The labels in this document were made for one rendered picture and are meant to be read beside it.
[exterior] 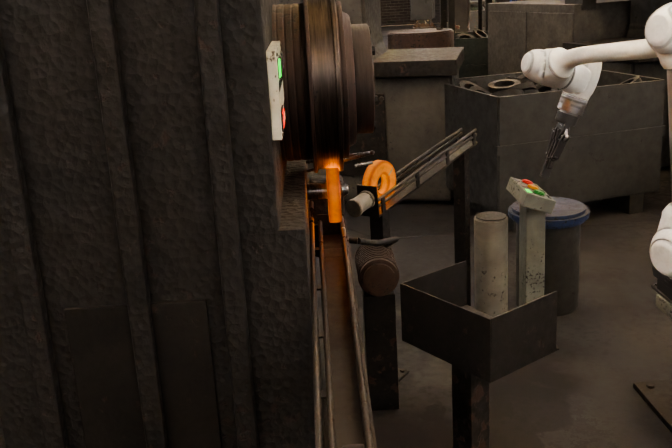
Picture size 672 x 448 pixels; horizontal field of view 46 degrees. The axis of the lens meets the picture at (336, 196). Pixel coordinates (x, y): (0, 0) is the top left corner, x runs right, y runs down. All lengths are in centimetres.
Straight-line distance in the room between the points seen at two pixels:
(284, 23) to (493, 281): 137
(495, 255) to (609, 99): 181
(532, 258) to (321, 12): 141
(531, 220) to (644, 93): 185
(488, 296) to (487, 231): 25
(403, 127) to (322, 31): 293
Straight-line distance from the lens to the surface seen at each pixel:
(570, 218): 322
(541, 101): 426
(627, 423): 269
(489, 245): 286
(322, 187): 211
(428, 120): 475
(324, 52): 185
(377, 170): 259
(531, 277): 299
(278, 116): 161
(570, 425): 265
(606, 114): 449
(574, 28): 587
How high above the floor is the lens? 137
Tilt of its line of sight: 15 degrees down
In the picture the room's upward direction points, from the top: 3 degrees counter-clockwise
